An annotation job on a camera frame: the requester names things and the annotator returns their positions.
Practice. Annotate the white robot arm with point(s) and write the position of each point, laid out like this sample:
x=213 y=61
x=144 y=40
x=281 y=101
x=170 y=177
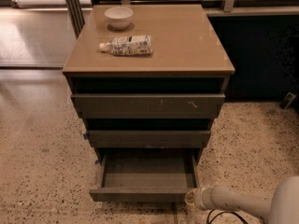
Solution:
x=282 y=208

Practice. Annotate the lying plastic bottle white label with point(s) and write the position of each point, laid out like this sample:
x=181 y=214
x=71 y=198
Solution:
x=133 y=45

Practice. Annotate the grey drawer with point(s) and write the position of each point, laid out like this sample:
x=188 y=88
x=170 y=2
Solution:
x=148 y=106
x=148 y=139
x=145 y=179

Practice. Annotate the small grey floor bracket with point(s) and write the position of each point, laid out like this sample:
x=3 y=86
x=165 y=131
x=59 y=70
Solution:
x=288 y=100

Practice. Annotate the grey top drawer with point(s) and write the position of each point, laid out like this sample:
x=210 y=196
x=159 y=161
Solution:
x=148 y=106

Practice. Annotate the grey drawer cabinet tan top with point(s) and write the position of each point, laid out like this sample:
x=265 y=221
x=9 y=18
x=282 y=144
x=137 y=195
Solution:
x=187 y=58

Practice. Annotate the grey middle drawer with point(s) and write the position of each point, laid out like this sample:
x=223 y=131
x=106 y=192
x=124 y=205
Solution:
x=148 y=139

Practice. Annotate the blue tape piece upper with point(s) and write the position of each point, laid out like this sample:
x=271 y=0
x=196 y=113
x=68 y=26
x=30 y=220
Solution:
x=85 y=136

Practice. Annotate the grey bottom drawer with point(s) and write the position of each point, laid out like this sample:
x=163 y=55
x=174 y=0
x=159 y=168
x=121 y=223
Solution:
x=145 y=179

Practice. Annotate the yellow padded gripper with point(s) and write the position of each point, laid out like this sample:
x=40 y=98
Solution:
x=202 y=197

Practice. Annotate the white ceramic bowl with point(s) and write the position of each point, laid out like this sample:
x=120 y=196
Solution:
x=119 y=18

